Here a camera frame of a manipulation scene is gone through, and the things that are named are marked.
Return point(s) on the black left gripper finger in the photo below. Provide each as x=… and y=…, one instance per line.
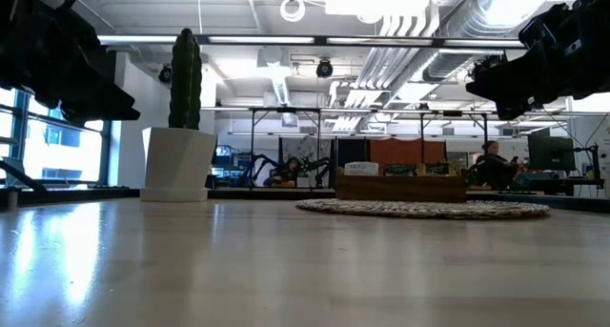
x=105, y=103
x=69, y=108

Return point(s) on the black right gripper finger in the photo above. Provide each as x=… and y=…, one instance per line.
x=519, y=100
x=505, y=79

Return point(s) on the wooden tea organizer box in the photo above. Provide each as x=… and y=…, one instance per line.
x=400, y=190

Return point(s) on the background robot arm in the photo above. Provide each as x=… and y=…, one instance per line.
x=259, y=167
x=317, y=167

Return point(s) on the large glass window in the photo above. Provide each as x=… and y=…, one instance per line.
x=67, y=150

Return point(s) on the black background monitor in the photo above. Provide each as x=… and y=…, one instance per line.
x=550, y=153

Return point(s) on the tall green cactus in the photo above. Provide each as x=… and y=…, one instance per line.
x=185, y=79

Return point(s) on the background desk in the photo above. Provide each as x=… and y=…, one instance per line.
x=548, y=186

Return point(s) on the white hexagonal plant pot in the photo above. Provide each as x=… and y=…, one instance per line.
x=176, y=165

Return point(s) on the orange partition panel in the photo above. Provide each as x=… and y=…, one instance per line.
x=405, y=150

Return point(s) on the round woven straw mat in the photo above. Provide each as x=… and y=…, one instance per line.
x=419, y=209

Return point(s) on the white ceiling light panel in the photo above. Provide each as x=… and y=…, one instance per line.
x=372, y=3

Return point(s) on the long overhead light bar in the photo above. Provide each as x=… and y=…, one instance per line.
x=262, y=39

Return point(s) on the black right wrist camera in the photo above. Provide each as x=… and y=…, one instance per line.
x=538, y=31

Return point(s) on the black ceiling camera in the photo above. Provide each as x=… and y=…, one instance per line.
x=324, y=68
x=165, y=74

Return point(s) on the silver ceiling duct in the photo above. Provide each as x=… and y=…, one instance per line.
x=476, y=12

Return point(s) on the black background workstation frame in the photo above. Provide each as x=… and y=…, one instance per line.
x=286, y=110

